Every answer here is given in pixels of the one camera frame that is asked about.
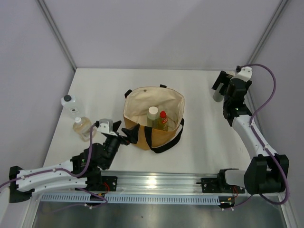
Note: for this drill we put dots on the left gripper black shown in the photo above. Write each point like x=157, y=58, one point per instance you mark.
x=132, y=134

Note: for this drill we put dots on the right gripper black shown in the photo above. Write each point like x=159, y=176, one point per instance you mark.
x=223, y=78

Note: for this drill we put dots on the olive bottle white cap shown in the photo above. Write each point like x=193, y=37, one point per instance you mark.
x=152, y=117

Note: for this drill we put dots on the yellow dish soap red cap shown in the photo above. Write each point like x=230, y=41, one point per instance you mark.
x=163, y=121

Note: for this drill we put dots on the clear amber soap bottle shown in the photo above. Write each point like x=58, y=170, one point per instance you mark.
x=82, y=127

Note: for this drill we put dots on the clear square bottle grey cap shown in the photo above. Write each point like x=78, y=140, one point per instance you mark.
x=73, y=106

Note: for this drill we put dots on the grey pump bottle beige cap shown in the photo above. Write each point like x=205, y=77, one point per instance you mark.
x=217, y=96

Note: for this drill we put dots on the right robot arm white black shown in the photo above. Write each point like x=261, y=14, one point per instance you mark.
x=267, y=171

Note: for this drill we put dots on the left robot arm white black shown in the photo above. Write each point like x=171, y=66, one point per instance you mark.
x=82, y=172

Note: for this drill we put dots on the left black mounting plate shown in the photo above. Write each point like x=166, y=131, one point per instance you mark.
x=104, y=184

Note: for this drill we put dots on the black mounting plate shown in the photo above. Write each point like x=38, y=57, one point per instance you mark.
x=217, y=185
x=104, y=184

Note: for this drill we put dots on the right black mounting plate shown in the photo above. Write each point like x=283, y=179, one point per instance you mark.
x=217, y=185

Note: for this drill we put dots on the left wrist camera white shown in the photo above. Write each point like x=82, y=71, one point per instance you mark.
x=104, y=126

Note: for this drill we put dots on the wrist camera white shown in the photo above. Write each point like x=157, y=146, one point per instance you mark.
x=243, y=73
x=104, y=126

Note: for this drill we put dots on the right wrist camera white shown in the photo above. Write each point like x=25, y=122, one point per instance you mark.
x=243, y=73

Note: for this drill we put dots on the right aluminium frame rail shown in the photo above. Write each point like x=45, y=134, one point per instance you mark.
x=254, y=141

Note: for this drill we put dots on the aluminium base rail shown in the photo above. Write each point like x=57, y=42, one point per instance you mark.
x=130, y=182

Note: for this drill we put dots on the white slotted cable duct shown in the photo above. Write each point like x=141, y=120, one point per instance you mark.
x=132, y=198

